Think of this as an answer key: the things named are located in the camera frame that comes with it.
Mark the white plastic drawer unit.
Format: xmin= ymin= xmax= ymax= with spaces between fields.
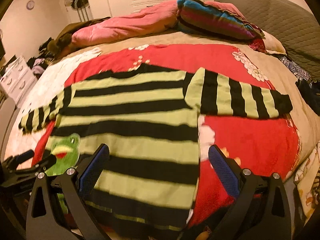
xmin=1 ymin=56 xmax=37 ymax=108

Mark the cream pillow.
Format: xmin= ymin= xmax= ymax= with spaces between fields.
xmin=262 ymin=30 xmax=287 ymax=55

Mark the multicolour striped blanket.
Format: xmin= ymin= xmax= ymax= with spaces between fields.
xmin=177 ymin=0 xmax=264 ymax=41

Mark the grey quilted headboard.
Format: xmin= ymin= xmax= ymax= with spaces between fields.
xmin=216 ymin=0 xmax=319 ymax=80

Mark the brown jacket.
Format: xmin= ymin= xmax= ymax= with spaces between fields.
xmin=46 ymin=16 xmax=110 ymax=59

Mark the pile of clothes on floor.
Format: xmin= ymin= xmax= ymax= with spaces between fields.
xmin=27 ymin=37 xmax=54 ymax=79

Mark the green black striped frog sweater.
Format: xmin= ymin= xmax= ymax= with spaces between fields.
xmin=18 ymin=63 xmax=294 ymax=232

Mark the white pink patterned blanket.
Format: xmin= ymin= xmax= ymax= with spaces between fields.
xmin=4 ymin=47 xmax=102 ymax=158

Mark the red floral blanket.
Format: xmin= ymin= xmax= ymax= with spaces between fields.
xmin=31 ymin=43 xmax=300 ymax=230

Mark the round wall clock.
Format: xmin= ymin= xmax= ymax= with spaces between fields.
xmin=26 ymin=0 xmax=35 ymax=10

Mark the pink quilt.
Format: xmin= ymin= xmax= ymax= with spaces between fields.
xmin=72 ymin=0 xmax=178 ymax=48

